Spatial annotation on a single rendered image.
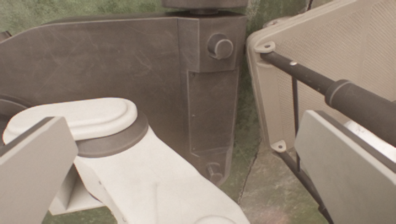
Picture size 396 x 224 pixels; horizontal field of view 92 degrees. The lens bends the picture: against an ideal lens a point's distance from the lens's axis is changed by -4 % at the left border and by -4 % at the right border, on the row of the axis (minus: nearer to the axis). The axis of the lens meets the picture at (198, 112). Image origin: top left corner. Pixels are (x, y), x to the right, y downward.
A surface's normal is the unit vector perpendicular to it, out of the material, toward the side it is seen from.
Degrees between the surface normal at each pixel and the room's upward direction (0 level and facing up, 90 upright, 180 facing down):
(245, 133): 0
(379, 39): 0
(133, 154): 90
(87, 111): 90
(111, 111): 90
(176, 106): 0
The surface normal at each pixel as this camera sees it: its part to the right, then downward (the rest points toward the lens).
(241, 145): 0.23, 0.51
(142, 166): 0.00, -0.85
